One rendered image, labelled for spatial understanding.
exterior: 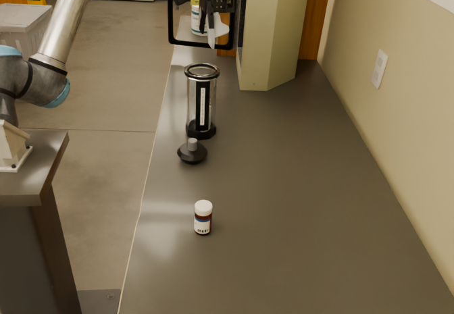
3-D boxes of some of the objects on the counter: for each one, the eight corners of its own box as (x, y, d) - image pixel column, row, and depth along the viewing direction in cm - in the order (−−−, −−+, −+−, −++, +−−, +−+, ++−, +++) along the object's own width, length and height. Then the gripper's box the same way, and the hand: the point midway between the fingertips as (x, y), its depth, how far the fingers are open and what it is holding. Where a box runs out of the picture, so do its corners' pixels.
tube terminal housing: (288, 62, 192) (317, -134, 150) (300, 92, 165) (340, -137, 123) (235, 60, 190) (250, -139, 148) (239, 90, 163) (259, -142, 121)
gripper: (242, -29, 98) (238, 51, 109) (223, -41, 113) (221, 30, 124) (208, -29, 96) (207, 53, 107) (193, -41, 111) (193, 31, 122)
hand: (205, 40), depth 115 cm, fingers open, 13 cm apart
